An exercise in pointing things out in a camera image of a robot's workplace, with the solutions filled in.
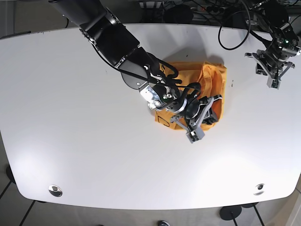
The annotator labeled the left silver table grommet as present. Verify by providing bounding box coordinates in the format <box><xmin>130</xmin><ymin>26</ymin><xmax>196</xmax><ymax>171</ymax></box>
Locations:
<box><xmin>48</xmin><ymin>185</ymin><xmax>63</xmax><ymax>197</ymax></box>

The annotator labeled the silver table grommet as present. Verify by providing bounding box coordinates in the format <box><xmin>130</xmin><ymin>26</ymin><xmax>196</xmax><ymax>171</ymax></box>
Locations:
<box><xmin>253</xmin><ymin>184</ymin><xmax>265</xmax><ymax>196</ymax></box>
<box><xmin>48</xmin><ymin>185</ymin><xmax>63</xmax><ymax>197</ymax></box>

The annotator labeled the blue shoe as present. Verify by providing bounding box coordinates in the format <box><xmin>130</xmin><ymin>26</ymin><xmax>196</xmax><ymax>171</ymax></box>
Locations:
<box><xmin>157</xmin><ymin>220</ymin><xmax>170</xmax><ymax>226</ymax></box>

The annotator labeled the right silver table grommet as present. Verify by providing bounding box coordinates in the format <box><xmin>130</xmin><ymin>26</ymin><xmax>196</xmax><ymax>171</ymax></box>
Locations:
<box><xmin>253</xmin><ymin>184</ymin><xmax>265</xmax><ymax>196</ymax></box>

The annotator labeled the orange T-shirt black script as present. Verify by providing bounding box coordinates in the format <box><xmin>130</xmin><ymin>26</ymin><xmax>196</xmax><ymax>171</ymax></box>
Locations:
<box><xmin>154</xmin><ymin>60</ymin><xmax>229</xmax><ymax>132</ymax></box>

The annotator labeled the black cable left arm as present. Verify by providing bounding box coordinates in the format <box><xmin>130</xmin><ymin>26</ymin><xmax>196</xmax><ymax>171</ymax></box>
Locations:
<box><xmin>217</xmin><ymin>0</ymin><xmax>271</xmax><ymax>50</ymax></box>

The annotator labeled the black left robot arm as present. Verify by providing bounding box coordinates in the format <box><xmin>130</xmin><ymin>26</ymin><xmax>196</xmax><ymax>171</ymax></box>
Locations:
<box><xmin>245</xmin><ymin>0</ymin><xmax>301</xmax><ymax>89</ymax></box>

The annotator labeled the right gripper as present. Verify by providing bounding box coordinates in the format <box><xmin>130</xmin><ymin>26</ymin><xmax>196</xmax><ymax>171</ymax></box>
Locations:
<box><xmin>138</xmin><ymin>83</ymin><xmax>222</xmax><ymax>144</ymax></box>

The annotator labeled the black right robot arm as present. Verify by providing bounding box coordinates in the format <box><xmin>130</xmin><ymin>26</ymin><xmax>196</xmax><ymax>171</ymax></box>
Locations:
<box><xmin>51</xmin><ymin>0</ymin><xmax>222</xmax><ymax>143</ymax></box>

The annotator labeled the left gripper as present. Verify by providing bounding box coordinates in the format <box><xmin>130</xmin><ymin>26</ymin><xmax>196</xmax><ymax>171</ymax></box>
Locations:
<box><xmin>245</xmin><ymin>23</ymin><xmax>301</xmax><ymax>89</ymax></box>

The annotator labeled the black round stand base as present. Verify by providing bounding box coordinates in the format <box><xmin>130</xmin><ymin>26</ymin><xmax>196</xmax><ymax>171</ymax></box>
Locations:
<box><xmin>219</xmin><ymin>205</ymin><xmax>242</xmax><ymax>221</ymax></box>

